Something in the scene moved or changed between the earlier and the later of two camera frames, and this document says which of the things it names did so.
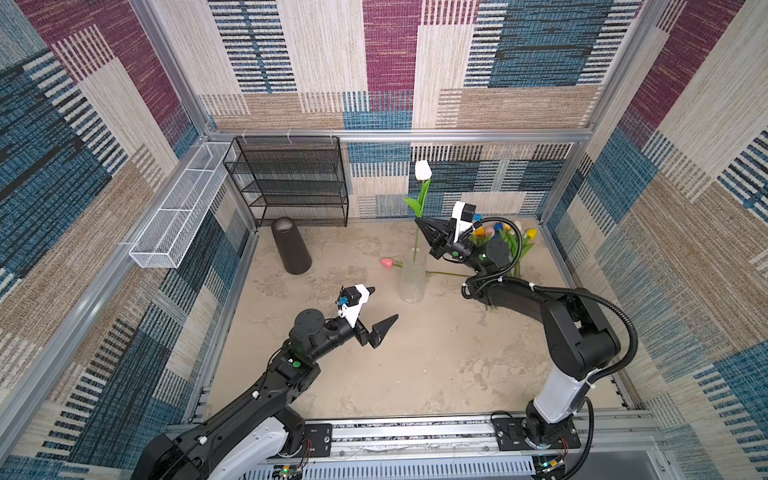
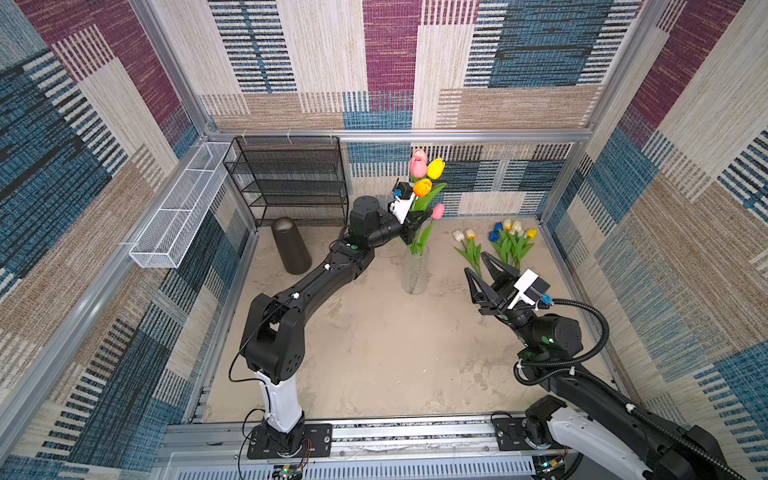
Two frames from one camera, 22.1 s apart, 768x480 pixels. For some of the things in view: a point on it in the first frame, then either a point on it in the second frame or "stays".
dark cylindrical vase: [290, 246] stays
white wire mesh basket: [165, 240] stays
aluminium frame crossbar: [230, 136] stays
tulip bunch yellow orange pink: [481, 236] to [423, 172]
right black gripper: [434, 231] to [500, 292]
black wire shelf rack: [299, 178] stays
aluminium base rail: [616, 448] stays
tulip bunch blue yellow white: [510, 234] stays
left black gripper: [375, 335] to [408, 228]
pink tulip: [388, 263] to [418, 164]
